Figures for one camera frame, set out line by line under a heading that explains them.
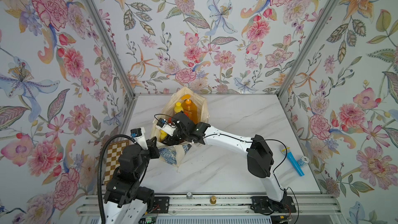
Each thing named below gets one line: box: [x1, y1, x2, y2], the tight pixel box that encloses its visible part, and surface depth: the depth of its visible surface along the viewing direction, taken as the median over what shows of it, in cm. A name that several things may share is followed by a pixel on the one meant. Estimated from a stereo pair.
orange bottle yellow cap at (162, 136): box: [159, 129, 168, 143], surface depth 75 cm
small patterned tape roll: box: [296, 156, 310, 167], surface depth 84 cm
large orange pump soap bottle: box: [180, 93, 198, 125], surface depth 92 cm
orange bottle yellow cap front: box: [174, 101, 184, 114], surface depth 87 cm
